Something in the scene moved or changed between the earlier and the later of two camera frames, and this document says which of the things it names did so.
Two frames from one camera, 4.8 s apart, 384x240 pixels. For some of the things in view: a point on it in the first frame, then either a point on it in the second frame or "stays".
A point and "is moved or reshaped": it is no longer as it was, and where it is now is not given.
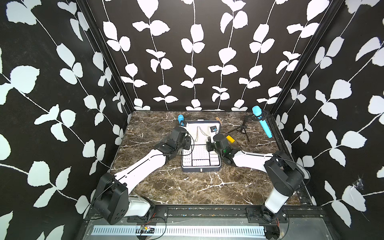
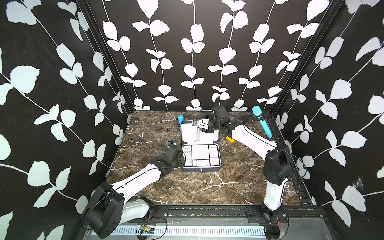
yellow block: [230, 139] stays
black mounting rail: [255, 214] stays
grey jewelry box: [198, 159] stays
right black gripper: [209, 147] to [208, 131]
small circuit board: [144, 229] stays
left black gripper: [187, 139] to [181, 157]
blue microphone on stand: [257, 111] stays
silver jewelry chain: [197, 133] is moved or reshaped
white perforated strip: [211, 230] stays
